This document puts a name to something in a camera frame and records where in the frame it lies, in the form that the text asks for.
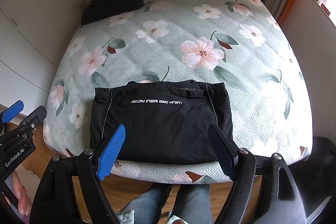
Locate black windbreaker jacket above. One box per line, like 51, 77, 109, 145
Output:
90, 80, 233, 165

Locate folded black clothes pile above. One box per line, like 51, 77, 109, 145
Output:
81, 0, 144, 25

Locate person's left hand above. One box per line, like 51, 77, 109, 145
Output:
11, 171, 32, 216

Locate person's legs in jeans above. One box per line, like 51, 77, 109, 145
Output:
118, 182, 213, 224

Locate white wardrobe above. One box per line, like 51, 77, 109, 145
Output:
1, 0, 84, 115

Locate floral green bedspread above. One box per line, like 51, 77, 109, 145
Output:
43, 0, 314, 184

